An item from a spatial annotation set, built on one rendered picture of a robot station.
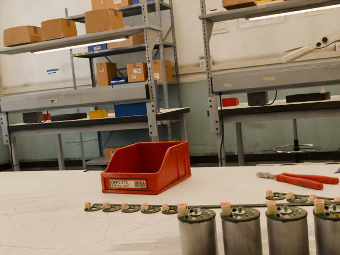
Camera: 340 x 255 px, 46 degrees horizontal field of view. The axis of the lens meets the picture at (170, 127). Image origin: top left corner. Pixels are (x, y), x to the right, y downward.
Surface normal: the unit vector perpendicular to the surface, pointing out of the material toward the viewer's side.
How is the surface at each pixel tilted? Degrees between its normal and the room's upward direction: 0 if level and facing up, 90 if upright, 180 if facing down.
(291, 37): 90
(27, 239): 0
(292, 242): 90
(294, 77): 90
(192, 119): 90
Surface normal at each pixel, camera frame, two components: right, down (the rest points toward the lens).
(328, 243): -0.71, 0.13
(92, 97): -0.36, 0.11
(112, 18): 0.92, -0.11
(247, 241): 0.07, 0.08
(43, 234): -0.10, -0.99
